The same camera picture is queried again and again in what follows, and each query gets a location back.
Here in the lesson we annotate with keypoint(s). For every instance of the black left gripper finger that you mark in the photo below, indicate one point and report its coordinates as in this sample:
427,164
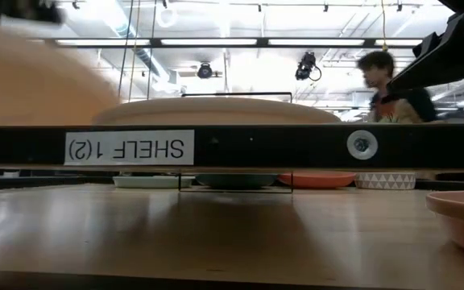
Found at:
34,13

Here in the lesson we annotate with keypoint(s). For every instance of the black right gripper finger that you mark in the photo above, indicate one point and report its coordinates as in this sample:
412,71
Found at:
427,44
425,70

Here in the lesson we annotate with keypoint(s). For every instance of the white shelf label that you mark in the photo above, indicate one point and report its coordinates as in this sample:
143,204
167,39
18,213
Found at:
129,147

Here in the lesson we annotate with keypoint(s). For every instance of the person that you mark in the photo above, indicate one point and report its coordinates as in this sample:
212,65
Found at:
393,100

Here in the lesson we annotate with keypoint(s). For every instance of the bolt with white washer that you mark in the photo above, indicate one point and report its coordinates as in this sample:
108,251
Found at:
361,145

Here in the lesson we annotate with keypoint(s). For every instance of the white triangle patterned bowl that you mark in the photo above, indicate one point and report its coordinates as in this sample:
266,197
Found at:
385,181

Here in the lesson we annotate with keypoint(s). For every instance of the overhead black light bar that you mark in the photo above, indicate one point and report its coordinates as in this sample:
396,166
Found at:
155,42

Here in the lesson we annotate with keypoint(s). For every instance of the orange plate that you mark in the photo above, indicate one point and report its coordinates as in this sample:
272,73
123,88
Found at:
316,180

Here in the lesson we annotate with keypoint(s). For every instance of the tan plastic plate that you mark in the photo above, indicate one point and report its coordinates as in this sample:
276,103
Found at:
461,221

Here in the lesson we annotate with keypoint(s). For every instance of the pale white plate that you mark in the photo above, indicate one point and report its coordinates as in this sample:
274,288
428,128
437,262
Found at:
153,182

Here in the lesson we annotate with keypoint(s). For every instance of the dark teal bowl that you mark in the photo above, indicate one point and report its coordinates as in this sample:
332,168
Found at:
236,181

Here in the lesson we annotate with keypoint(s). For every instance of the black shelf rail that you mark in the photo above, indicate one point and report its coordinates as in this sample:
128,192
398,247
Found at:
276,147

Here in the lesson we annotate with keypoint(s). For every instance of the round black ceiling camera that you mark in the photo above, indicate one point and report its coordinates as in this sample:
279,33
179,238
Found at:
205,71

